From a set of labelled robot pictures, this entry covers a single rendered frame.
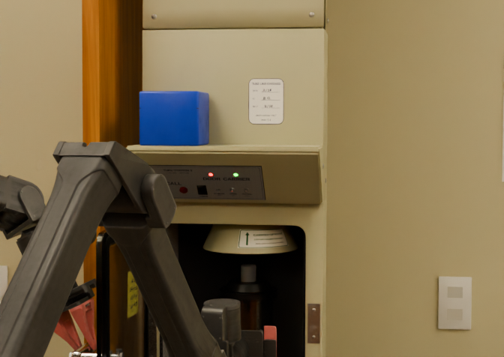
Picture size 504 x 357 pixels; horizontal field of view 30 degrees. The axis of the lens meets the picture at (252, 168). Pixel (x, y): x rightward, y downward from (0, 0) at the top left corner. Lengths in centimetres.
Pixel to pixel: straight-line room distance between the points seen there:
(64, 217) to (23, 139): 117
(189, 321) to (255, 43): 55
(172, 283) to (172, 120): 38
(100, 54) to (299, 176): 39
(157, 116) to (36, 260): 60
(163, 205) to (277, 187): 46
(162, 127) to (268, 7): 28
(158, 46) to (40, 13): 58
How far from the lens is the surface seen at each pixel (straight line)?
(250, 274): 173
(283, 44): 163
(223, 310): 143
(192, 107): 154
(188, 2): 167
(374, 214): 206
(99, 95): 160
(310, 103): 162
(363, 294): 209
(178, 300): 127
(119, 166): 108
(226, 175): 157
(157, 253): 120
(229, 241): 168
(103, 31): 163
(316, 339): 167
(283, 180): 156
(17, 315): 98
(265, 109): 163
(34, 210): 148
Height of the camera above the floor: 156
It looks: 3 degrees down
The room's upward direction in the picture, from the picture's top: straight up
